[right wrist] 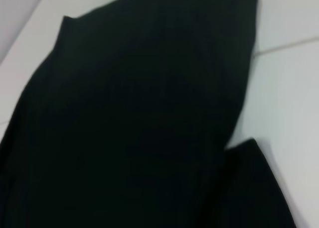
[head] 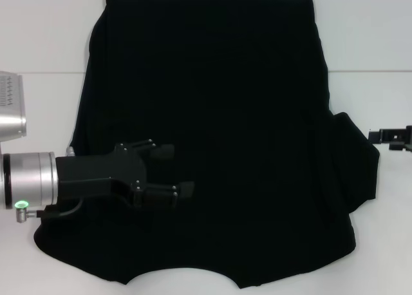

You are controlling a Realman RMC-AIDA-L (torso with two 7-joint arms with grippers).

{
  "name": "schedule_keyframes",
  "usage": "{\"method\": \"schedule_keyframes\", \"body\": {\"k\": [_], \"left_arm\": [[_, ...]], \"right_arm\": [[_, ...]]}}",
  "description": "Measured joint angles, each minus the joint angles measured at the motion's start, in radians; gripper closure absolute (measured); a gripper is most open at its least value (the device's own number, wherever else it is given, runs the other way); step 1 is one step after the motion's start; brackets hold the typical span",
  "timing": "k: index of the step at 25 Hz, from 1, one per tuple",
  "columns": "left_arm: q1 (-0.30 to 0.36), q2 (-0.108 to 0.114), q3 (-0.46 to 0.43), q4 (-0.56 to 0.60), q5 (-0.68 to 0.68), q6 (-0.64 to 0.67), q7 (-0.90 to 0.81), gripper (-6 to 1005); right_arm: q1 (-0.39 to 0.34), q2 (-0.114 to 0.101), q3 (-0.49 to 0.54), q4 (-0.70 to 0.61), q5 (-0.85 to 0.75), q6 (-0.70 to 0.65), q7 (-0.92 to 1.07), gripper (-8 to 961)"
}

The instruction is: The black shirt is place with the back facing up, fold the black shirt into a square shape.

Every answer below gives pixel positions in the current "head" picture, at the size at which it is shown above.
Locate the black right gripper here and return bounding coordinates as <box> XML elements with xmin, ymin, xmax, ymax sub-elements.
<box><xmin>368</xmin><ymin>125</ymin><xmax>412</xmax><ymax>152</ymax></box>

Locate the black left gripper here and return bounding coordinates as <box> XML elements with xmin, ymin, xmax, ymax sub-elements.
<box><xmin>54</xmin><ymin>138</ymin><xmax>196</xmax><ymax>211</ymax></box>

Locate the black t-shirt white print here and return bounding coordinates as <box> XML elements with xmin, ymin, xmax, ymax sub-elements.
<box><xmin>33</xmin><ymin>0</ymin><xmax>380</xmax><ymax>281</ymax></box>

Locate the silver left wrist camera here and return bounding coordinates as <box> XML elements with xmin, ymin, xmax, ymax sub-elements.
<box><xmin>0</xmin><ymin>71</ymin><xmax>27</xmax><ymax>143</ymax></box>

